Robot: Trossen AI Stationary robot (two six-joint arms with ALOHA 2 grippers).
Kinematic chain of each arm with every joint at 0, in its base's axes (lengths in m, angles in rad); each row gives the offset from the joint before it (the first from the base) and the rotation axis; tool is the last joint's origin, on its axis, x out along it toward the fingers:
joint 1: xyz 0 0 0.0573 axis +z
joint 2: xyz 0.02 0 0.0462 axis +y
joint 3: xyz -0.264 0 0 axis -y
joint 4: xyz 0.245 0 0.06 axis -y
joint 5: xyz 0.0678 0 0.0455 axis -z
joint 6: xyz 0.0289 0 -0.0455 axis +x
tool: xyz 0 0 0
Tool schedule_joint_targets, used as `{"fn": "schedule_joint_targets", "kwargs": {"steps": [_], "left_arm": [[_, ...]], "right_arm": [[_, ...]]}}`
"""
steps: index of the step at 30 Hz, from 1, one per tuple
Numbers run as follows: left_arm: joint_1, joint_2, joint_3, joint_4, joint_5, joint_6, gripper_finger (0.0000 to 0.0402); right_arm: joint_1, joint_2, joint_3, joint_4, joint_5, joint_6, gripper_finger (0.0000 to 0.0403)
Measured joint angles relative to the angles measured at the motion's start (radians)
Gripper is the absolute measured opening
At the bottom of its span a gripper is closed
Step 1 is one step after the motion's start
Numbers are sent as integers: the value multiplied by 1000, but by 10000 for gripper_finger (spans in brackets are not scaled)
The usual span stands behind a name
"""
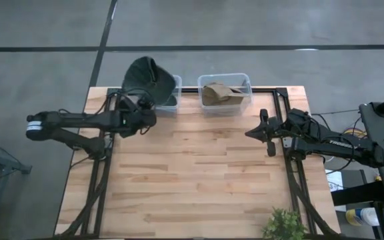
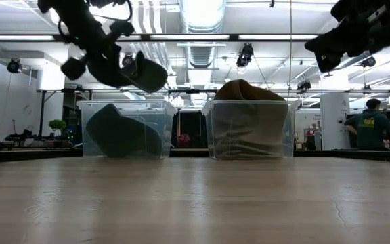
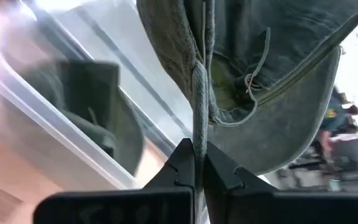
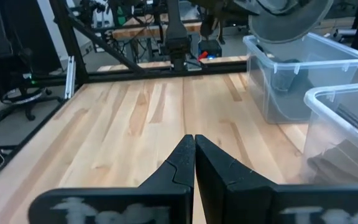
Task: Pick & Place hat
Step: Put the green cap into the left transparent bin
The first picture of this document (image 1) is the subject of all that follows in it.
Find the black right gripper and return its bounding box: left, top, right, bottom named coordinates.
left=245, top=108, right=296, bottom=157

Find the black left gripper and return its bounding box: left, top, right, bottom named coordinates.
left=117, top=95, right=158, bottom=138

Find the clear plastic bin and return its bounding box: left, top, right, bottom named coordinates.
left=155, top=75, right=183, bottom=117
left=197, top=73, right=253, bottom=117

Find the white paper sheet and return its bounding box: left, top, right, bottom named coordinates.
left=325, top=169, right=345, bottom=193

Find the green potted plant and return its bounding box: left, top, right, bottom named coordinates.
left=261, top=207, right=308, bottom=240

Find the black shelf board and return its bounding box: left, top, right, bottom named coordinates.
left=331, top=179, right=384, bottom=206

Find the white and yellow bottle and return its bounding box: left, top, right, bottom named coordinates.
left=345, top=207, right=381, bottom=227

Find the grey metal stand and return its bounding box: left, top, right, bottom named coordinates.
left=0, top=133, right=33, bottom=240

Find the black aluminium table frame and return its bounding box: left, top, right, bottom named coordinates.
left=57, top=79, right=339, bottom=239

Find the yellow cable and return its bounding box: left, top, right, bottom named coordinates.
left=344, top=128, right=369, bottom=138

